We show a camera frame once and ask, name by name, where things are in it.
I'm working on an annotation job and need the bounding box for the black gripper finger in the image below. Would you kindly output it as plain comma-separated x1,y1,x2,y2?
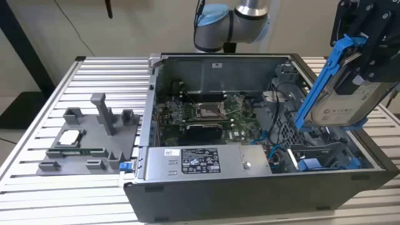
329,0,357,50
358,4,400,83

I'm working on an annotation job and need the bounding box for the hard disk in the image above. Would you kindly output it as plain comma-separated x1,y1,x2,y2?
294,34,400,132

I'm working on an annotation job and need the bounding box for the metal disk bay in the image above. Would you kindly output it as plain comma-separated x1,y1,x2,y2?
289,140,376,174

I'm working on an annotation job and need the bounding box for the blue disk bay tab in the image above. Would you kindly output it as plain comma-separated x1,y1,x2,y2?
298,158,326,172

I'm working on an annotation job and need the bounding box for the perforated metal drive cage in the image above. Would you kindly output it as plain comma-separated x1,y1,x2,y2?
252,77,313,147

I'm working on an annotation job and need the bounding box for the metal socket cover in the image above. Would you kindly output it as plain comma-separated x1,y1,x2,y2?
220,97,245,113

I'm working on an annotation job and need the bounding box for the green motherboard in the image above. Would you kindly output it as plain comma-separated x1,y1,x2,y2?
154,93,270,146

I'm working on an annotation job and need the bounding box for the CPU socket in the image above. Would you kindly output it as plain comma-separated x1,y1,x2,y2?
194,101,226,118

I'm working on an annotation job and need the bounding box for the thin metal locking lever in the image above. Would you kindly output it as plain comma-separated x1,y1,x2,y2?
182,91,200,105

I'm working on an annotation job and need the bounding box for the black fan housing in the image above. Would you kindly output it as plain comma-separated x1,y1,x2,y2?
185,124,224,144

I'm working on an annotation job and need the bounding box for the silver power supply unit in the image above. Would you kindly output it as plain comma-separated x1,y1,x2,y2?
144,144,272,181

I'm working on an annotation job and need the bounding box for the black hanging object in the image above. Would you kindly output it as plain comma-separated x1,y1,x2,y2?
104,0,114,19

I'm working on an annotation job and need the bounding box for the dark grey PC case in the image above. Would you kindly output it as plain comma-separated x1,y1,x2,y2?
122,52,400,222

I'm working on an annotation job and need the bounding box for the grey parts rack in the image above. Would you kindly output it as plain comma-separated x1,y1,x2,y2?
36,92,140,176

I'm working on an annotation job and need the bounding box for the blue case latch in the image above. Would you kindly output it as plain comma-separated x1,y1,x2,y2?
118,161,134,175

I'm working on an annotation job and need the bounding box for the silver CPU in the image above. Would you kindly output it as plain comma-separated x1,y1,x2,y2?
57,130,82,146

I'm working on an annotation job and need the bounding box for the green RAM stick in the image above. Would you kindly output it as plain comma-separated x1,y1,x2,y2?
49,148,106,156

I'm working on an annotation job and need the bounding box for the black stand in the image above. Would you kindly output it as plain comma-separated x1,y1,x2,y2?
0,0,60,130

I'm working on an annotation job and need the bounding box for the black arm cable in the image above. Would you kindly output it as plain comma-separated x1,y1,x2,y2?
194,0,206,25

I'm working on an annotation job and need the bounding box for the blue disk wire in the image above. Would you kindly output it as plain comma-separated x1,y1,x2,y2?
250,131,286,162

